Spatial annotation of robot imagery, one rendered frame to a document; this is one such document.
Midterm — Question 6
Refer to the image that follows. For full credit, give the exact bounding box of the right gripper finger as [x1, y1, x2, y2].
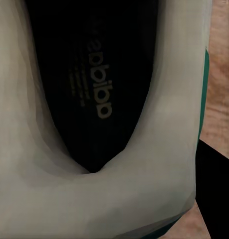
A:
[195, 139, 229, 239]

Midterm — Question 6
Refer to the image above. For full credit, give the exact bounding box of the gym shoe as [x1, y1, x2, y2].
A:
[0, 0, 212, 239]

